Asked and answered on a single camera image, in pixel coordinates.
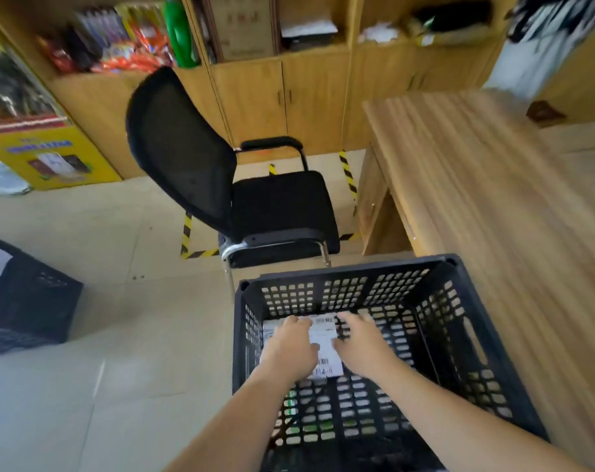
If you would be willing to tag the person's right hand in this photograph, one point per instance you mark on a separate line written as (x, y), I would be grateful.
(368, 349)

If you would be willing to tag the person's left forearm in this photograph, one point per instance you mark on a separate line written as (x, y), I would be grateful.
(238, 427)

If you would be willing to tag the dark brown flat case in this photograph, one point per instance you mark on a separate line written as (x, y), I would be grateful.
(545, 113)

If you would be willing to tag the small white box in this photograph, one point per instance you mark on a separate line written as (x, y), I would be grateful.
(327, 358)

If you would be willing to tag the green bottle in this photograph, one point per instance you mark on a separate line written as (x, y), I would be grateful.
(179, 34)

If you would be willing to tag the person's right forearm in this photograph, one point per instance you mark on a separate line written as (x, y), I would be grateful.
(450, 422)

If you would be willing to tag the black mesh office chair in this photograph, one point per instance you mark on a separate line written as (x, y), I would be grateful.
(179, 142)

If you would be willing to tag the black yellow bundle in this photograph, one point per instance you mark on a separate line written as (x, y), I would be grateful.
(450, 22)

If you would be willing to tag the white plastic bag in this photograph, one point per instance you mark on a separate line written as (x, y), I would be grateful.
(4, 181)

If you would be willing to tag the yellow display stand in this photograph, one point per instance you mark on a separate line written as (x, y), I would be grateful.
(51, 157)

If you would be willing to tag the wooden desk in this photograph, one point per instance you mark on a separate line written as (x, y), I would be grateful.
(499, 191)

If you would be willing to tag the upright cardboard carton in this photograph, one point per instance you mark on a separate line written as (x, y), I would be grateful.
(243, 26)

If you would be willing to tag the pile of red snack packets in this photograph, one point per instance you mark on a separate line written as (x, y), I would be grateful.
(125, 49)

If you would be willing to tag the wooden wall cabinet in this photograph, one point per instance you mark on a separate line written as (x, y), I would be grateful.
(253, 93)

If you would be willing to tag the person's left hand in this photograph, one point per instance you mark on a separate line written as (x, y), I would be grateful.
(290, 351)

